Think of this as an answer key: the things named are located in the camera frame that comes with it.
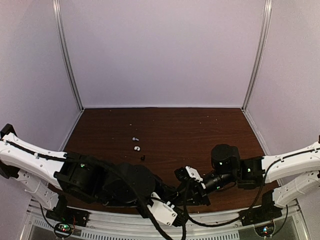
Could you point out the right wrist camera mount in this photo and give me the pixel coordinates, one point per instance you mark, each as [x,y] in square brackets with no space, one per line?
[186,173]

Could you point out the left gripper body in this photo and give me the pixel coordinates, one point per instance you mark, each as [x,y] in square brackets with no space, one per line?
[161,189]

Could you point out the left aluminium frame post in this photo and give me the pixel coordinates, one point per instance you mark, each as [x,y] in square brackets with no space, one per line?
[65,53]

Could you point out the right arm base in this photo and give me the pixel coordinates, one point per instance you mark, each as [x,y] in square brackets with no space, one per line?
[262,218]

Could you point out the aluminium frame post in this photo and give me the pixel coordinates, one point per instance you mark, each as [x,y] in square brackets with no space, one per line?
[65,53]
[264,31]

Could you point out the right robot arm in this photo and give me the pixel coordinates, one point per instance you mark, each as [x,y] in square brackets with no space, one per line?
[251,173]

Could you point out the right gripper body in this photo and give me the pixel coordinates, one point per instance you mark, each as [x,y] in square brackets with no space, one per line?
[199,193]

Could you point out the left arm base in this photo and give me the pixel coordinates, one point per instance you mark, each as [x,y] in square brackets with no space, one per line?
[72,221]

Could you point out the right aluminium frame post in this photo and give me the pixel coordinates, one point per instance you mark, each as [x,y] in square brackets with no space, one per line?
[264,31]

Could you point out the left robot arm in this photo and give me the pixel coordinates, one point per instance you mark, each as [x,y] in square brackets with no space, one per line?
[83,177]

